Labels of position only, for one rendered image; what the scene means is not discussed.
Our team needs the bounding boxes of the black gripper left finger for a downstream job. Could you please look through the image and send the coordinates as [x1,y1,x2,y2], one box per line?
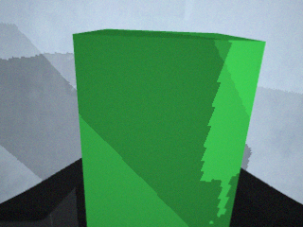
[0,157,87,227]

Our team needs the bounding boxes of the green gauge with white pin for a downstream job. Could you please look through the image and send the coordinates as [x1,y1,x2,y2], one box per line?
[73,29,266,227]

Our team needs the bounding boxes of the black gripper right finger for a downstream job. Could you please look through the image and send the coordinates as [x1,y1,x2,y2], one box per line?
[229,168,303,227]

